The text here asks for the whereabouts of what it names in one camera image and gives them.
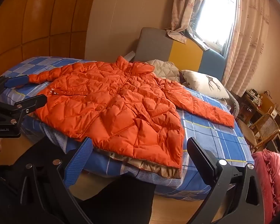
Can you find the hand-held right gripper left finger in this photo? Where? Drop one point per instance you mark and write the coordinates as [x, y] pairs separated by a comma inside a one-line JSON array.
[[77, 162]]

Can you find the rattan chair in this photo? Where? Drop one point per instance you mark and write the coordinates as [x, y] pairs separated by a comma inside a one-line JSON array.
[[267, 124]]

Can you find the orange quilted jacket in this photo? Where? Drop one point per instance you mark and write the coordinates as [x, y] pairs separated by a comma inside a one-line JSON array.
[[121, 102]]

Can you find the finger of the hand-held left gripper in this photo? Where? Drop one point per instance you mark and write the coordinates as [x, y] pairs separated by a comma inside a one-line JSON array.
[[29, 102], [16, 81]]

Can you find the pink ruffled cloth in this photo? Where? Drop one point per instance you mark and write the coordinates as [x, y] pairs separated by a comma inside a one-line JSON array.
[[273, 179]]

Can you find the blue plaid bedsheet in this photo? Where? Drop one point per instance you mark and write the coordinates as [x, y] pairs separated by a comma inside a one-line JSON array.
[[212, 140]]

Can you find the wooden desk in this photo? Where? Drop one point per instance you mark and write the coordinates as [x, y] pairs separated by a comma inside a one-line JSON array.
[[266, 102]]

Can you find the beige quilted blanket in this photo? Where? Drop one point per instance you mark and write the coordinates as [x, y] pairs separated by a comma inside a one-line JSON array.
[[163, 68]]

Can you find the short patterned curtain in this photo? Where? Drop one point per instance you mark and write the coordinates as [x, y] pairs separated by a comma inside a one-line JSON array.
[[184, 4]]

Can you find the window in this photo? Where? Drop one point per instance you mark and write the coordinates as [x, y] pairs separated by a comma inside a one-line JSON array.
[[217, 16]]

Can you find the orange wooden wardrobe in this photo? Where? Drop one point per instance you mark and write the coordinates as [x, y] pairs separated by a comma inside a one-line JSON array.
[[49, 16]]

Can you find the grey yellow blue headboard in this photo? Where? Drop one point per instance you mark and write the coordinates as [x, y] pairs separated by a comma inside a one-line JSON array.
[[154, 46]]

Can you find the person's black trousers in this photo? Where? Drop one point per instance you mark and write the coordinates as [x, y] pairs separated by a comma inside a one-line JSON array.
[[121, 203]]

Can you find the long patterned curtain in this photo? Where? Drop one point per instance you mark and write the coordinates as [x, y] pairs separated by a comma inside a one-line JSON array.
[[247, 39]]

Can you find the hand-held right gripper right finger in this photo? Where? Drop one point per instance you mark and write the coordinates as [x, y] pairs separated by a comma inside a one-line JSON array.
[[200, 154]]

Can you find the deer print pillow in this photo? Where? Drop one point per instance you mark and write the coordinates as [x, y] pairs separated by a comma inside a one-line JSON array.
[[200, 81]]

